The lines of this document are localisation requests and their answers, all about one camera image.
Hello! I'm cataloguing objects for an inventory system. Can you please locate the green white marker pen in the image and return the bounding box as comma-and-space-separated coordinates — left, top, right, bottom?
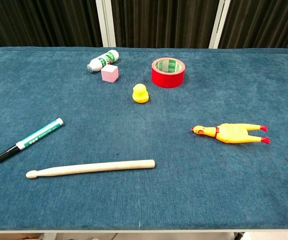
0, 117, 64, 164

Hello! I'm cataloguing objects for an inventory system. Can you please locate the dark pleated curtain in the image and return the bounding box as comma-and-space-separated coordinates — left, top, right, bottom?
0, 0, 288, 50

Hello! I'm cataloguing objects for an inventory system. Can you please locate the blue table cloth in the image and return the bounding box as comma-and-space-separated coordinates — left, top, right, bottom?
0, 46, 288, 231

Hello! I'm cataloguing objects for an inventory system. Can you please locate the red tape roll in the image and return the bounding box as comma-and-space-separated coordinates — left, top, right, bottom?
151, 57, 186, 89

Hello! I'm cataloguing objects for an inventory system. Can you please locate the white frame post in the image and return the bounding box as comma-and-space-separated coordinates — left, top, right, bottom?
208, 0, 232, 49
95, 0, 117, 48

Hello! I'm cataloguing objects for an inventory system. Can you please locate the yellow rubber chicken toy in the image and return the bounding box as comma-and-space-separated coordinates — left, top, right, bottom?
190, 122, 270, 145

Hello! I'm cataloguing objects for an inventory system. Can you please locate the pink cube block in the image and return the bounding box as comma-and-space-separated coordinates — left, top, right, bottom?
101, 64, 119, 83

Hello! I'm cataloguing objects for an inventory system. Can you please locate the white green small bottle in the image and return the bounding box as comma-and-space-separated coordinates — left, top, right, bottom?
86, 49, 120, 74

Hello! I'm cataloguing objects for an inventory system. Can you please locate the wooden drumstick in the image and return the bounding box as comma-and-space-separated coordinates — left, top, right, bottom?
26, 159, 156, 179

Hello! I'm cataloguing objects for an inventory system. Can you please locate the yellow rubber duck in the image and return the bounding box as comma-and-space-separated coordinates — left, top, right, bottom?
132, 83, 150, 104

